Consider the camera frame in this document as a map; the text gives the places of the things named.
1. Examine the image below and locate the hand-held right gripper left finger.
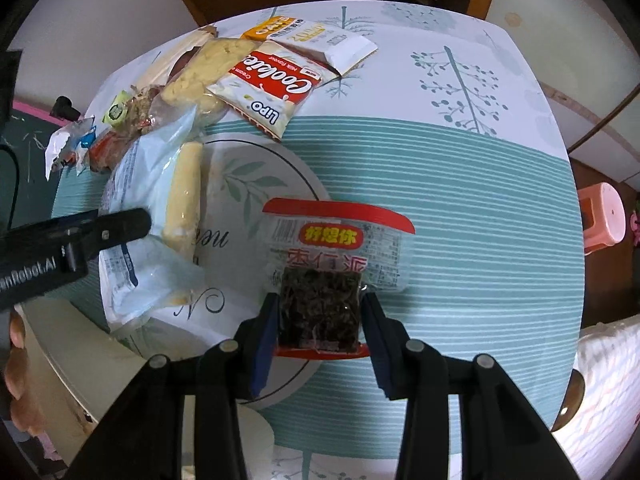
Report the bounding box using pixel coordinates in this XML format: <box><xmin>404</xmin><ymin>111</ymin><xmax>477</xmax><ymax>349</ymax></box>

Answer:
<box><xmin>65</xmin><ymin>292</ymin><xmax>281</xmax><ymax>480</ymax></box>

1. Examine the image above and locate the white quilted blanket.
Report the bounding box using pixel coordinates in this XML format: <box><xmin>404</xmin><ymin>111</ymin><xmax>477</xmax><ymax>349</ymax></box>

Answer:
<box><xmin>550</xmin><ymin>320</ymin><xmax>640</xmax><ymax>480</ymax></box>

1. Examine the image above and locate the yellow cake clear bag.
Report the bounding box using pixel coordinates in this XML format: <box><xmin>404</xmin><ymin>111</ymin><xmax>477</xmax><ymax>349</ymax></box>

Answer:
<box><xmin>160</xmin><ymin>37</ymin><xmax>258</xmax><ymax>122</ymax></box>

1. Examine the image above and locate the small black object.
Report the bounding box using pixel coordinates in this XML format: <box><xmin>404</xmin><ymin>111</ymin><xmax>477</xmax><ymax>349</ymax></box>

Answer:
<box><xmin>54</xmin><ymin>96</ymin><xmax>81</xmax><ymax>122</ymax></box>

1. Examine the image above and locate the clear mixed nut packet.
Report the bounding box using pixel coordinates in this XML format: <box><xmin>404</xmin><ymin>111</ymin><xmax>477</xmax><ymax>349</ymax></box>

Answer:
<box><xmin>120</xmin><ymin>85</ymin><xmax>167</xmax><ymax>136</ymax></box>

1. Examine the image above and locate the blue white small wrapper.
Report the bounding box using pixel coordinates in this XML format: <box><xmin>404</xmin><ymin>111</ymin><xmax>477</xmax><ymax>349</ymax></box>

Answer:
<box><xmin>45</xmin><ymin>117</ymin><xmax>98</xmax><ymax>181</ymax></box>

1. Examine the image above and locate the brown pastry clear packet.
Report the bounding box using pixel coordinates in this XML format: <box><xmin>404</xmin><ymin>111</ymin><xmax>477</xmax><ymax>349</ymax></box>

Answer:
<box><xmin>135</xmin><ymin>26</ymin><xmax>221</xmax><ymax>91</ymax></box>

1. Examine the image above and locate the white flat snack packet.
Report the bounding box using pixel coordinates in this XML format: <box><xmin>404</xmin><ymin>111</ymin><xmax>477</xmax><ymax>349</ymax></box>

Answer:
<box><xmin>270</xmin><ymin>21</ymin><xmax>378</xmax><ymax>77</ymax></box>

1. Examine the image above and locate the red white cookie packet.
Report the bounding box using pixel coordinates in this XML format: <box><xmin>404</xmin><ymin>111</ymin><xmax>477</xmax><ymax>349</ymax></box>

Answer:
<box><xmin>206</xmin><ymin>41</ymin><xmax>340</xmax><ymax>140</ymax></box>

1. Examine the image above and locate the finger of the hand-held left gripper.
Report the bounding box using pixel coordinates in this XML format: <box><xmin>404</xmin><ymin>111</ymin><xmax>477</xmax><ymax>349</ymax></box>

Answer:
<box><xmin>80</xmin><ymin>208</ymin><xmax>152</xmax><ymax>253</ymax></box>

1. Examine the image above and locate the red-edged clear dark snack packet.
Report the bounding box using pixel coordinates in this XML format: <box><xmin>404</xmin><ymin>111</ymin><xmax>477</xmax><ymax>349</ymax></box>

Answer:
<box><xmin>262</xmin><ymin>198</ymin><xmax>416</xmax><ymax>359</ymax></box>

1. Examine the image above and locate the small green snack packet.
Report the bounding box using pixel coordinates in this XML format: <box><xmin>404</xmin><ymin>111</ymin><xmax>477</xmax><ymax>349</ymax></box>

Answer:
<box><xmin>102</xmin><ymin>90</ymin><xmax>132</xmax><ymax>126</ymax></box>

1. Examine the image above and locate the black cable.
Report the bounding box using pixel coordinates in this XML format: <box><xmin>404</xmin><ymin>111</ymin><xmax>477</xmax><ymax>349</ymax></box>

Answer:
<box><xmin>0</xmin><ymin>145</ymin><xmax>22</xmax><ymax>231</ymax></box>

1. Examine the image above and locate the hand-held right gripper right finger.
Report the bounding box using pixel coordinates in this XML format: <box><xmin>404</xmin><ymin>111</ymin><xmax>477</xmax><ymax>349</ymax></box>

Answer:
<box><xmin>361</xmin><ymin>291</ymin><xmax>576</xmax><ymax>480</ymax></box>

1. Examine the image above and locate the light blue bag of rolls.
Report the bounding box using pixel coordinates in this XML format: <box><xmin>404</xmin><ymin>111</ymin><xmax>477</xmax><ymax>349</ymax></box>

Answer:
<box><xmin>98</xmin><ymin>105</ymin><xmax>211</xmax><ymax>331</ymax></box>

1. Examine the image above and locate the person's left hand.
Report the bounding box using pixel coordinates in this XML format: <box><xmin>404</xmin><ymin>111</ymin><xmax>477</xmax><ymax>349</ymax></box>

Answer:
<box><xmin>0</xmin><ymin>310</ymin><xmax>27</xmax><ymax>431</ymax></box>

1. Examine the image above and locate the pink plastic stool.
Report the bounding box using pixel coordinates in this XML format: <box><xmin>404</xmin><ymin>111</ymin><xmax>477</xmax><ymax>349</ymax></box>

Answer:
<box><xmin>575</xmin><ymin>182</ymin><xmax>627</xmax><ymax>256</ymax></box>

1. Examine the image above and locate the red snack packet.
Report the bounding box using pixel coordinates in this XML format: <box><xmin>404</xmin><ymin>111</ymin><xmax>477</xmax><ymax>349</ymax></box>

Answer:
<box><xmin>87</xmin><ymin>130</ymin><xmax>136</xmax><ymax>173</ymax></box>

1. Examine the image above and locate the green chalkboard with pink frame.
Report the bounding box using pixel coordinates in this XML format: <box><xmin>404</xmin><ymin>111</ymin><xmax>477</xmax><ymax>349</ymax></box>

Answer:
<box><xmin>0</xmin><ymin>100</ymin><xmax>68</xmax><ymax>233</ymax></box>

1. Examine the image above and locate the white wardrobe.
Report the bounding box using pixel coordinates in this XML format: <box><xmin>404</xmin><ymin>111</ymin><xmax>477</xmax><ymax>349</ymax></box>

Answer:
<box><xmin>485</xmin><ymin>0</ymin><xmax>640</xmax><ymax>181</ymax></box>

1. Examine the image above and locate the orange snack packet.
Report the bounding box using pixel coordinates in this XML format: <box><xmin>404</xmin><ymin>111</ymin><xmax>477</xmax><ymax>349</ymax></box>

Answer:
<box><xmin>241</xmin><ymin>15</ymin><xmax>293</xmax><ymax>41</ymax></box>

